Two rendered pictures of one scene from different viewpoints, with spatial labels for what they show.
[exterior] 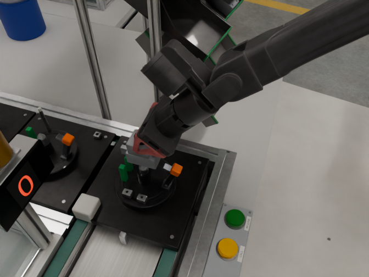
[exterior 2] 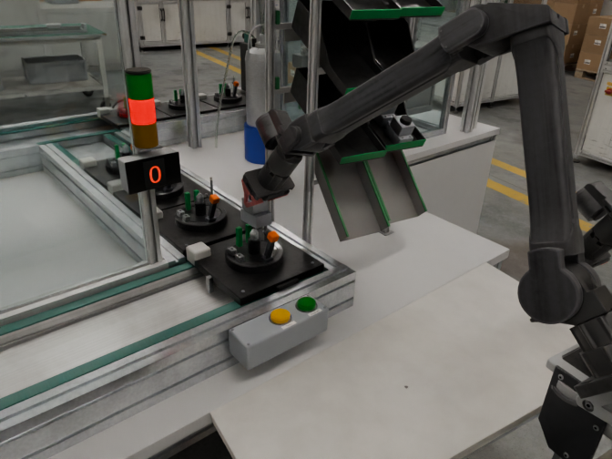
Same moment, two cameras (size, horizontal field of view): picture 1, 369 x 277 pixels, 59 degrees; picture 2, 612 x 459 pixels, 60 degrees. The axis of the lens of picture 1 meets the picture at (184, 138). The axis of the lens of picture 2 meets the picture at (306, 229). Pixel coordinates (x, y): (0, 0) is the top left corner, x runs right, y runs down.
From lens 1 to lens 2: 0.76 m
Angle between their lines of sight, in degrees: 33
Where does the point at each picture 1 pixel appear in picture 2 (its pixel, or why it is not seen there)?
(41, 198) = (173, 238)
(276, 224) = (361, 353)
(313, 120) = (491, 302)
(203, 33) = (357, 147)
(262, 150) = (402, 301)
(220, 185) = (317, 283)
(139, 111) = not seen: hidden behind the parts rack
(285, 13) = not seen: outside the picture
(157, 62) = (263, 118)
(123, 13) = not seen: hidden behind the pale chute
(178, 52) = (278, 114)
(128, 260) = (203, 304)
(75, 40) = (298, 174)
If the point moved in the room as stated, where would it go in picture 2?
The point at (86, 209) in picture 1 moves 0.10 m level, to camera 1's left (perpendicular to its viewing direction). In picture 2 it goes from (196, 249) to (166, 238)
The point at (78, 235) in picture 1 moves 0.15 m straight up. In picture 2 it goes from (179, 270) to (175, 213)
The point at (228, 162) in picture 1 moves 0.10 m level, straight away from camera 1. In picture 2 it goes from (341, 274) to (368, 260)
